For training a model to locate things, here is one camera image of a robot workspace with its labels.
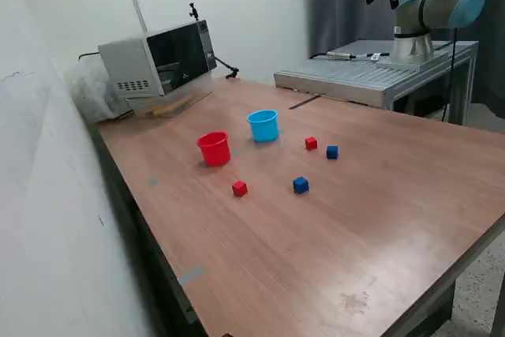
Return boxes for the red plastic bin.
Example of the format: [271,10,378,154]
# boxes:
[196,130,232,167]

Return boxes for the clear plastic bag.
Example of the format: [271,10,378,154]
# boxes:
[65,56,133,124]

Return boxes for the silver microwave oven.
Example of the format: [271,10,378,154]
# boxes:
[97,19,219,98]

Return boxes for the black tape strip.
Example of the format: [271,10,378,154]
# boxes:
[288,95,321,110]

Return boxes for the wooden sticks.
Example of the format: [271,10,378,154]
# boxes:
[144,94,194,118]

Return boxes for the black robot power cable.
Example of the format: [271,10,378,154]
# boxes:
[440,27,458,122]

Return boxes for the silver cable connector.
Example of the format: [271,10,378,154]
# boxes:
[309,51,391,62]

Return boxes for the aluminium robot base table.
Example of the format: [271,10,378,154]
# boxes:
[274,39,480,125]

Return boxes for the blue plastic bin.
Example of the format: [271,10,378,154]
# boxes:
[246,109,280,143]

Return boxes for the grey tape strip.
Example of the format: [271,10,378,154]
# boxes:
[177,266,205,286]

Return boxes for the thin white rod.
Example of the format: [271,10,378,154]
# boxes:
[132,0,149,34]

